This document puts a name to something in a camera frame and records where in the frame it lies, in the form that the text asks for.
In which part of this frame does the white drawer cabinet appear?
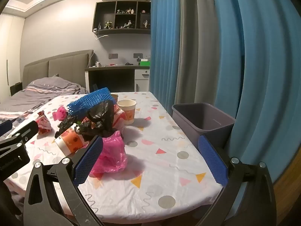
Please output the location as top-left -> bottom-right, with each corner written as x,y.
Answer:
135,69 -> 150,92

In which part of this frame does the black plastic bag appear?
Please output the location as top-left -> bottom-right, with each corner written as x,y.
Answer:
55,100 -> 125,142

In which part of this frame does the pink plastic bag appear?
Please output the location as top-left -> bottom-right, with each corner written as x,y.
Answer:
90,131 -> 128,174

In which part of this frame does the red printed paper cup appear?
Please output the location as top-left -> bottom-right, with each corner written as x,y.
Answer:
36,111 -> 53,134

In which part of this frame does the orange white paper wrapper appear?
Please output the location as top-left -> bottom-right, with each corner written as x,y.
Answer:
113,104 -> 127,132

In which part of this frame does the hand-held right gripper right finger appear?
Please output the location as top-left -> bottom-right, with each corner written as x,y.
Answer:
195,135 -> 277,226

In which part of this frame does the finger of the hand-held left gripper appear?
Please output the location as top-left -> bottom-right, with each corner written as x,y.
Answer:
0,120 -> 13,132
0,121 -> 39,146

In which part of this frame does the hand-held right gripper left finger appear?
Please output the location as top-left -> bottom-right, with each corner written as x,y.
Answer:
23,135 -> 105,226

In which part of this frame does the blue curtain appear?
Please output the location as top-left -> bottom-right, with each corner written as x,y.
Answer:
150,0 -> 189,97
209,0 -> 301,182

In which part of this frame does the dark wall shelf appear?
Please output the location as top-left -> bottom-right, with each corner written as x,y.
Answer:
92,0 -> 151,35

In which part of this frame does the black box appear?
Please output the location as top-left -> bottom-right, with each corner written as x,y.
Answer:
10,82 -> 23,96

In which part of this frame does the grey plastic bin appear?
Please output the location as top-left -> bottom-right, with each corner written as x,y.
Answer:
172,102 -> 236,149

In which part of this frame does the grey bed headboard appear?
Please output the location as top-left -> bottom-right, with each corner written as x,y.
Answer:
23,50 -> 94,92

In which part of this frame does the grey curtain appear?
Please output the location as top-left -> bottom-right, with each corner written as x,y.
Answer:
174,0 -> 236,113

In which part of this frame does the grey striped duvet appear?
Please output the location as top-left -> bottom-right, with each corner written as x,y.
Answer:
0,76 -> 88,123

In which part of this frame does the pink foam net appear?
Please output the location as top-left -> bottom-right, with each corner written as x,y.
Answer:
52,106 -> 68,121

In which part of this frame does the blue foam net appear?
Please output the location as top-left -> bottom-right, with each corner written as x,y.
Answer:
67,88 -> 116,116

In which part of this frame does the dark desk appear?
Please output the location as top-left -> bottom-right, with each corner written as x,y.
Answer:
85,65 -> 151,92

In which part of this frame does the patterned tablecloth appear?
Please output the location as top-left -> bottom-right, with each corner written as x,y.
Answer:
5,91 -> 224,219

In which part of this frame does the group of small figurines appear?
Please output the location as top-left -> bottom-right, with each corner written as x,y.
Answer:
97,8 -> 151,29

